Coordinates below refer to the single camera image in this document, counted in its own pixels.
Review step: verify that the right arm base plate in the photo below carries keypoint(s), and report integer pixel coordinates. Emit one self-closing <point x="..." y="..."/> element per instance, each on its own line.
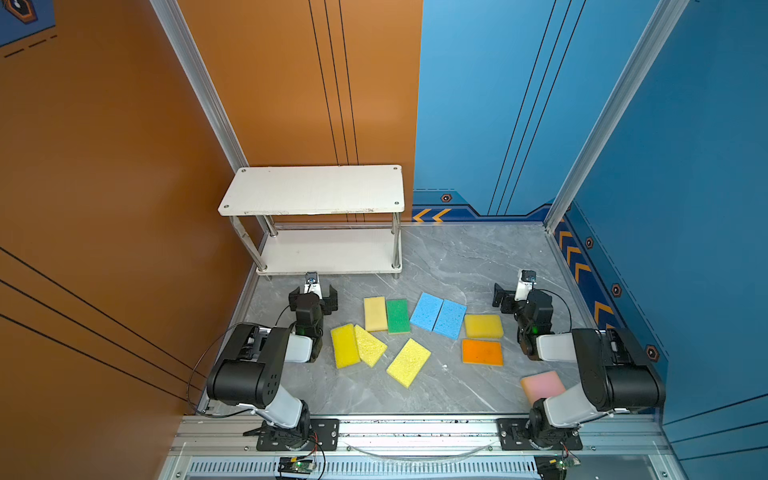
<point x="518" y="434"/>

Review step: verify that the blue sponge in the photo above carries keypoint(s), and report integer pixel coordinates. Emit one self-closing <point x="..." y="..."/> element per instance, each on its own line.
<point x="450" y="319"/>
<point x="426" y="312"/>

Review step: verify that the right aluminium corner post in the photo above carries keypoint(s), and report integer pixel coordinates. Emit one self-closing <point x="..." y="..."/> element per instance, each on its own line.
<point x="653" y="38"/>

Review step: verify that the right circuit board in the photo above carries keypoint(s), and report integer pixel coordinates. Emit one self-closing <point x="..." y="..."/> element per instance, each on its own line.
<point x="555" y="467"/>

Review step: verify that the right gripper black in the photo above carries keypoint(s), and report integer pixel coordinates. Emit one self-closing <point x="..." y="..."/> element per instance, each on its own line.
<point x="517" y="302"/>

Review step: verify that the pink sponge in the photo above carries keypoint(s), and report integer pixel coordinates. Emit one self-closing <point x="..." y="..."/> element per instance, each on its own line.
<point x="541" y="386"/>

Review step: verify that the yellow porous sponge large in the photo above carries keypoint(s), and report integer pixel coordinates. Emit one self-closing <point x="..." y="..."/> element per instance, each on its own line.
<point x="408" y="363"/>

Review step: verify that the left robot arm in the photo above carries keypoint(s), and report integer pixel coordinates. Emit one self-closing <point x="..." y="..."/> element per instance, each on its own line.
<point x="248" y="373"/>

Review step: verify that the white two-tier shelf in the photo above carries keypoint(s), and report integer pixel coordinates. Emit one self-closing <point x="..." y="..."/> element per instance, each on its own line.
<point x="333" y="220"/>

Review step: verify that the bright yellow foam sponge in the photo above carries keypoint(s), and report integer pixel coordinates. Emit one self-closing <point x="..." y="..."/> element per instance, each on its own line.
<point x="345" y="347"/>

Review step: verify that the aluminium corner post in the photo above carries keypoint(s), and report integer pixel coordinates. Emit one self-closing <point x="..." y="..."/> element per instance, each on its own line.
<point x="177" y="31"/>
<point x="653" y="38"/>

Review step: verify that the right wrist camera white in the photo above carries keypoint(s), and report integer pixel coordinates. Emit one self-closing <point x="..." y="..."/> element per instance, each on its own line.
<point x="525" y="284"/>

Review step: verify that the aluminium front rail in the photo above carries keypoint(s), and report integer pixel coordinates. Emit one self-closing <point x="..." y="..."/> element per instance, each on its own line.
<point x="422" y="446"/>

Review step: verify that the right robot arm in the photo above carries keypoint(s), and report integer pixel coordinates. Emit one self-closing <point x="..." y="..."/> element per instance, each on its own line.
<point x="615" y="373"/>

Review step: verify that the yellow sponge right side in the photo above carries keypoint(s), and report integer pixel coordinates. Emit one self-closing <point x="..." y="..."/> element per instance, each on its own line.
<point x="486" y="326"/>

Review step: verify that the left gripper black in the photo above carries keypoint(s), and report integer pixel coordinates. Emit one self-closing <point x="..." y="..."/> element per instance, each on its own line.
<point x="314" y="300"/>

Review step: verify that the green scrub sponge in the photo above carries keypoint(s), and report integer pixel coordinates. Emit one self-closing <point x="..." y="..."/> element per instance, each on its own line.
<point x="398" y="316"/>

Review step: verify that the left circuit board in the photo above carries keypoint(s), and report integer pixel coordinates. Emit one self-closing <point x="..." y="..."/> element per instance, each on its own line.
<point x="296" y="468"/>

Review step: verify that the blue sponge right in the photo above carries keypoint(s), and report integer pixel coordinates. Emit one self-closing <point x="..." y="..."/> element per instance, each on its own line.
<point x="450" y="319"/>

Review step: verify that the left aluminium corner post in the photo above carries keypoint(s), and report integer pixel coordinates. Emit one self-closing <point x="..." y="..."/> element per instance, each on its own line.
<point x="177" y="31"/>

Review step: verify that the blue sponge left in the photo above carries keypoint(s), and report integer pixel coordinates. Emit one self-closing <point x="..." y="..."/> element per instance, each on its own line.
<point x="426" y="312"/>

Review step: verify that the circuit board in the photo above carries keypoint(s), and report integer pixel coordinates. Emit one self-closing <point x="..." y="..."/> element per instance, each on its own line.
<point x="296" y="468"/>
<point x="555" y="467"/>

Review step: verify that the pale yellow sponge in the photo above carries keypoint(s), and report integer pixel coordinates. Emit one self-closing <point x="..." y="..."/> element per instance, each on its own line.
<point x="375" y="314"/>

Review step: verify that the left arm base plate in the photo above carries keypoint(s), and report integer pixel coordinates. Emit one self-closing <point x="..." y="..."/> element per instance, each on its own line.
<point x="320" y="433"/>

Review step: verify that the orange sponge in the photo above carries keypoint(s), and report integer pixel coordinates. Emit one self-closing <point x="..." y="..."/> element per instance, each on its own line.
<point x="480" y="352"/>

